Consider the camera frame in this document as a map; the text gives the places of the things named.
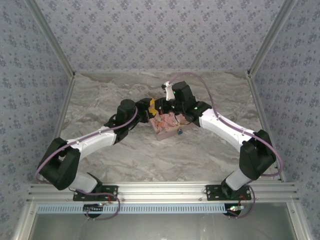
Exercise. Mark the teal padlock silver shackle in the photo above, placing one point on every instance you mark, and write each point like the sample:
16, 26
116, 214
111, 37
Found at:
179, 131

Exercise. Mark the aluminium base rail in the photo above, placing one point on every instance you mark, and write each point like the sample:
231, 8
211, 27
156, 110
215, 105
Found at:
162, 192

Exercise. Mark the small controller board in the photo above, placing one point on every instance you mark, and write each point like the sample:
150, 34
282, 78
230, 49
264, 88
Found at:
93, 208
233, 208

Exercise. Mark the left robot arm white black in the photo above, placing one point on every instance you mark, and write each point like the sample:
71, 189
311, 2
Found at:
92, 141

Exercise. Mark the aluminium table side rail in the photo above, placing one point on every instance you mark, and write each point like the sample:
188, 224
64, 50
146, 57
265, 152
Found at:
66, 105
260, 107

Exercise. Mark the pink wooden box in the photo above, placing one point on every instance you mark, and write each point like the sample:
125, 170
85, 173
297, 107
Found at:
166, 130

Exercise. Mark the grey metal panel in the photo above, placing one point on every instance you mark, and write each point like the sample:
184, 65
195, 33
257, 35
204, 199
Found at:
162, 227

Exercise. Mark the aluminium frame post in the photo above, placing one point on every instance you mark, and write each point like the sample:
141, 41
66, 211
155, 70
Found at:
50, 37
272, 37

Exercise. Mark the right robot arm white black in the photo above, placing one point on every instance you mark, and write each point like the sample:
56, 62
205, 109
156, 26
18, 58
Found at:
220, 122

